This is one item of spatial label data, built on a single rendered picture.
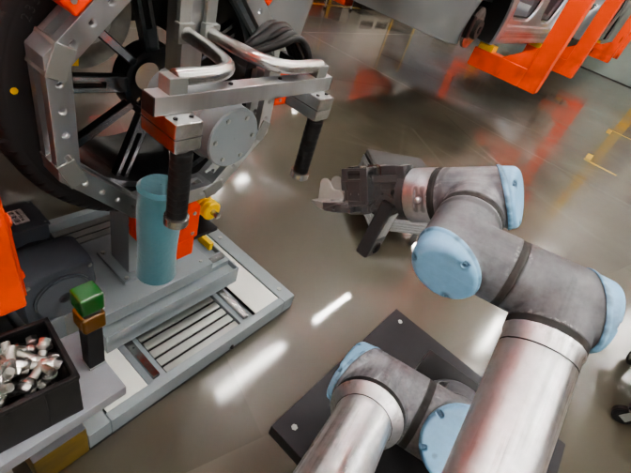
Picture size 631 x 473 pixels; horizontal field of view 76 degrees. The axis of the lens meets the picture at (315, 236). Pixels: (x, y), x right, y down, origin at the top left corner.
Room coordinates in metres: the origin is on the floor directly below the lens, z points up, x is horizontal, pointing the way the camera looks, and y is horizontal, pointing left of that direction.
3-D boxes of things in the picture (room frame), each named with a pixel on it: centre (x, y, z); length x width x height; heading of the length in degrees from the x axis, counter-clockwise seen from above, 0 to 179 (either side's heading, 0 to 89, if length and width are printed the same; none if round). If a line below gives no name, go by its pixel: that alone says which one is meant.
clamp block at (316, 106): (0.85, 0.11, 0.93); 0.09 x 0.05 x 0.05; 63
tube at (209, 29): (0.83, 0.22, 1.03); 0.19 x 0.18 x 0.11; 63
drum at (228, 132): (0.76, 0.31, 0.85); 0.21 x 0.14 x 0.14; 63
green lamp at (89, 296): (0.40, 0.33, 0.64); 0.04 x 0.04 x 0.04; 63
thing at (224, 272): (0.92, 0.50, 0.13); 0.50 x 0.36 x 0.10; 153
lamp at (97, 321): (0.40, 0.33, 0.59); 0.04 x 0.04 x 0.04; 63
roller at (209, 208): (0.95, 0.41, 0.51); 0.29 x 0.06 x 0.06; 63
